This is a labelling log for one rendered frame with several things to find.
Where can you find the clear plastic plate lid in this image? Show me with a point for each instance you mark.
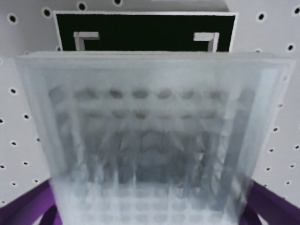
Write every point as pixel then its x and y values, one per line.
pixel 151 139

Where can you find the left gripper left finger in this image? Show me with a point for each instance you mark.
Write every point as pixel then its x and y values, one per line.
pixel 30 206

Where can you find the grey metal base plate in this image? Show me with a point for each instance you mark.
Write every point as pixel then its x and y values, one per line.
pixel 26 26

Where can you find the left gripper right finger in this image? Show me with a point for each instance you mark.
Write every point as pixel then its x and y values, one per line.
pixel 271 207

